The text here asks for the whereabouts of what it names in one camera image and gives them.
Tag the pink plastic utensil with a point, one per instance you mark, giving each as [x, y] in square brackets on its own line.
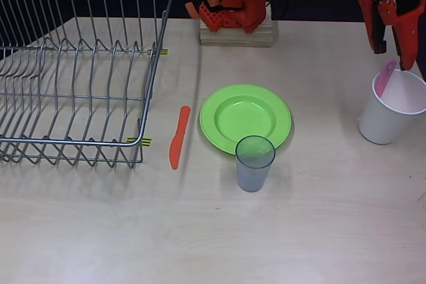
[385, 78]

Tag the green plastic plate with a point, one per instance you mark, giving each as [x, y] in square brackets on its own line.
[246, 114]

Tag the translucent grey plastic tumbler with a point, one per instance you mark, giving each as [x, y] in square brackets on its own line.
[253, 174]

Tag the orange plastic knife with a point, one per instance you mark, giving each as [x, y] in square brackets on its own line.
[181, 127]

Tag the white paper cup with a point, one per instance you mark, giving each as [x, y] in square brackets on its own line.
[379, 124]

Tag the stacked plywood base block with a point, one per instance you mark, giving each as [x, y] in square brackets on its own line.
[263, 39]

